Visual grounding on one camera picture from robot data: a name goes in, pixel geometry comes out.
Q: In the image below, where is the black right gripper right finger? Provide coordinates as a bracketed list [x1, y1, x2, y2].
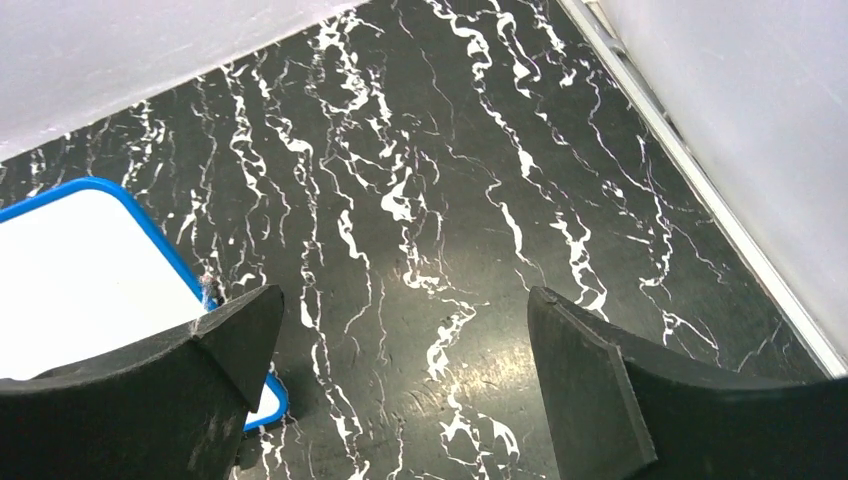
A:
[527, 287, 847, 479]

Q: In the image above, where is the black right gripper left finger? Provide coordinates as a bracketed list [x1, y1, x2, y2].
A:
[1, 284, 285, 479]

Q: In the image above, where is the aluminium table edge rail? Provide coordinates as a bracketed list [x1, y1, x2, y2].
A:
[559, 1, 847, 377]

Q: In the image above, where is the blue framed whiteboard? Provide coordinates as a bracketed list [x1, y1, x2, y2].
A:
[1, 177, 287, 431]

